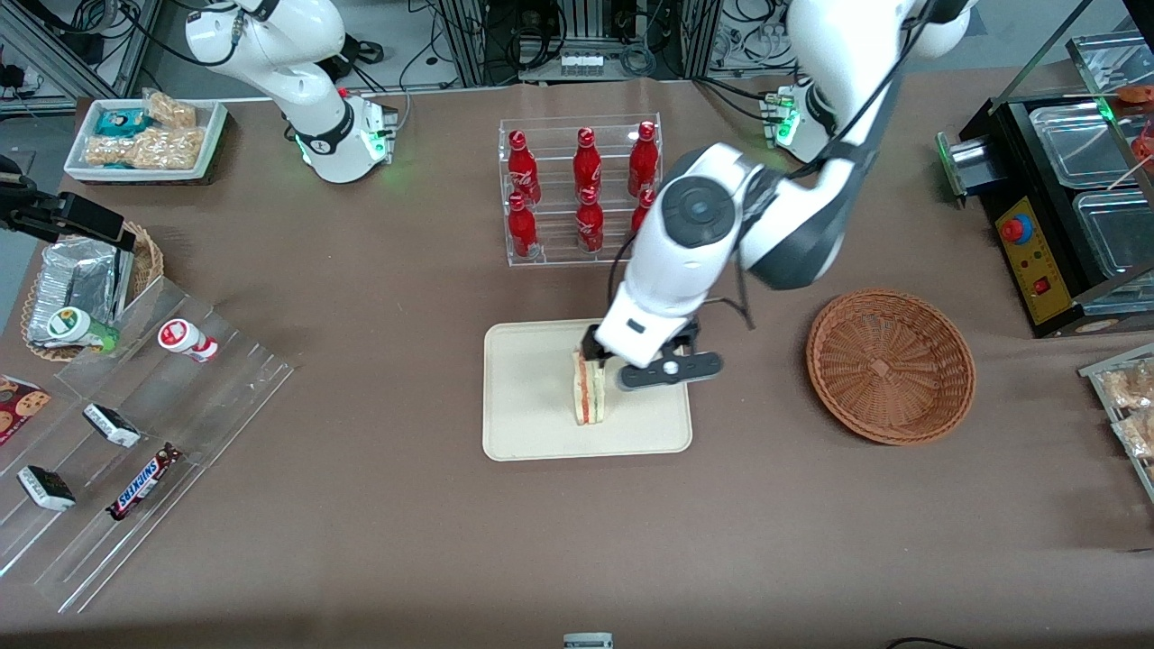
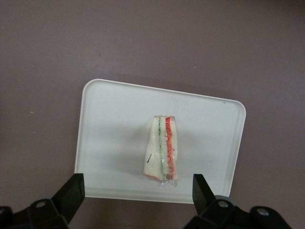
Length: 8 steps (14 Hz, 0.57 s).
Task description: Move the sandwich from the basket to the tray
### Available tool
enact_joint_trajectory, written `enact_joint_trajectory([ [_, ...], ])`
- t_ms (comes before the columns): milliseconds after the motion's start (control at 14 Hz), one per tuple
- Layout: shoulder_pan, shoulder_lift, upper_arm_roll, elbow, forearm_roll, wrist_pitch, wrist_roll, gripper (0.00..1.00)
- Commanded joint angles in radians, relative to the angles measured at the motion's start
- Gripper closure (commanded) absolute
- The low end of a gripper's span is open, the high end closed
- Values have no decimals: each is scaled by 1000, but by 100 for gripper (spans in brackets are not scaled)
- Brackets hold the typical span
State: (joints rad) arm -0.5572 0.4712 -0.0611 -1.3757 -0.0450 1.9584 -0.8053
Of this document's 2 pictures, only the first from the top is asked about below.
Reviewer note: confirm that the white rectangular snack tray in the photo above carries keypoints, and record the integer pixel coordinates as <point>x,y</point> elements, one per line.
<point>81,149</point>

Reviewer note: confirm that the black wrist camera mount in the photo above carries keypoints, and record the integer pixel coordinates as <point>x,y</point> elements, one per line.
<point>672,370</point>

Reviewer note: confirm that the layered sandwich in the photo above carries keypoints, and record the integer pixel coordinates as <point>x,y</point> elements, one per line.
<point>590,392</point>

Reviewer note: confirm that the red emergency stop button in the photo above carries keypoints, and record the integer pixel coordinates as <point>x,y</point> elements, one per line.
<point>1013,230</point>

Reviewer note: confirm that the black food warmer appliance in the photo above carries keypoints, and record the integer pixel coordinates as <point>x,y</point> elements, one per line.
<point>1028,225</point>

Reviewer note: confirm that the green lidded drink bottle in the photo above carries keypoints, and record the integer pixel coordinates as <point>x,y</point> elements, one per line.
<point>77,329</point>

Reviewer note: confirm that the clear plastic food container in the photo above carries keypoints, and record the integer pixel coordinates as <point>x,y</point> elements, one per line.
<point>1077,140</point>
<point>1113,234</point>

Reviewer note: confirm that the black and white snack bar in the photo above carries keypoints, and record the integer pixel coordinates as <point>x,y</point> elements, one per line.
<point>47,488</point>
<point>112,425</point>

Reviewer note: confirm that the grey box with green light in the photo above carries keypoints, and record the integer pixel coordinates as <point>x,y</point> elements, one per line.
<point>965,162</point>

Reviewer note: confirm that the teal snack packet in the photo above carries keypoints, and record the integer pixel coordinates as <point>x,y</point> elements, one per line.
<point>122,121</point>

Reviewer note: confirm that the red cola bottle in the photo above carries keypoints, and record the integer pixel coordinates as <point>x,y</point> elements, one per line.
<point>587,162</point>
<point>642,214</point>
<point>643,158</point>
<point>522,230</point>
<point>521,167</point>
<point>590,223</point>

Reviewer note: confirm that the Snickers chocolate bar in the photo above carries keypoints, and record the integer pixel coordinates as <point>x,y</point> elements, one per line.
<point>144,482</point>

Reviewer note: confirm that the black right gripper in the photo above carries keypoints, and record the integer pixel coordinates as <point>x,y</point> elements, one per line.
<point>54,219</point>

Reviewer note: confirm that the cream rectangular serving tray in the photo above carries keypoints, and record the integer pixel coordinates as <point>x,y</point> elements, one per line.
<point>532,397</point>

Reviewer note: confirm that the red lidded yogurt drink bottle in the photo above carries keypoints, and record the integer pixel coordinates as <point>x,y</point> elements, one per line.
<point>185,340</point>

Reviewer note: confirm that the white power strip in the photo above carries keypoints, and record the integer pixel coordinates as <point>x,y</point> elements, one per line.
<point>582,63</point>

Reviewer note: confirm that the clear acrylic sneeze guard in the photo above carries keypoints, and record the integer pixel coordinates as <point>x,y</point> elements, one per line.
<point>1109,63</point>

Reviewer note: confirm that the wrapped rice cracker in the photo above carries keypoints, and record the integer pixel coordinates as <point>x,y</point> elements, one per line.
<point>1131,388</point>
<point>1138,433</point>

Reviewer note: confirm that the grey and white small device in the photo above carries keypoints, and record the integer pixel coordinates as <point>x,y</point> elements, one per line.
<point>588,641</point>

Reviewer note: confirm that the large brown wicker basket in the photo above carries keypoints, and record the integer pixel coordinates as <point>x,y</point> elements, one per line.
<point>891,365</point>

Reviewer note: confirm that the clear acrylic bottle rack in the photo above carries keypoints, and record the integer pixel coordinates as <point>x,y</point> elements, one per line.
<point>550,185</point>

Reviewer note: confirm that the small rice cracker pack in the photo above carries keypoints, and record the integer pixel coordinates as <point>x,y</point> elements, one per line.
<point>171,110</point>

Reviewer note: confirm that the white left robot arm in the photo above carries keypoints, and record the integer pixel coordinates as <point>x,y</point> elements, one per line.
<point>811,207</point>

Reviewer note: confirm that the silver foil package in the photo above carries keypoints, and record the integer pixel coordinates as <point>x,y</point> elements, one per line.
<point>77,275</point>

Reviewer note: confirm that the aluminium frame structure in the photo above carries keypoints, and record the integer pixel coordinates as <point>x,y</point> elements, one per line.
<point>54,45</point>

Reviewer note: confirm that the grey metal snack tray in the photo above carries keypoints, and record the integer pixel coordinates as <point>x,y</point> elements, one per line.
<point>1095,383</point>

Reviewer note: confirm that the large rice cracker pack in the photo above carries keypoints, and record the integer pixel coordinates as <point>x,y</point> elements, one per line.
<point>144,149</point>

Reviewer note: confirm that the clear acrylic tiered shelf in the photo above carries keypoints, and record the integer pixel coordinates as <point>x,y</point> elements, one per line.
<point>225,397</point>

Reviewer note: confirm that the small wicker basket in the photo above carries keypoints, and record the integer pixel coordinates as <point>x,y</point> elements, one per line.
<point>149,257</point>

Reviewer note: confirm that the red chocolate chip cookie box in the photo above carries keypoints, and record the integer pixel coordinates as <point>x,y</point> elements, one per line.
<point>20,406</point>

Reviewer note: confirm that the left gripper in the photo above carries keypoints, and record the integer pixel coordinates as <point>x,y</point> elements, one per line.
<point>592,346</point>

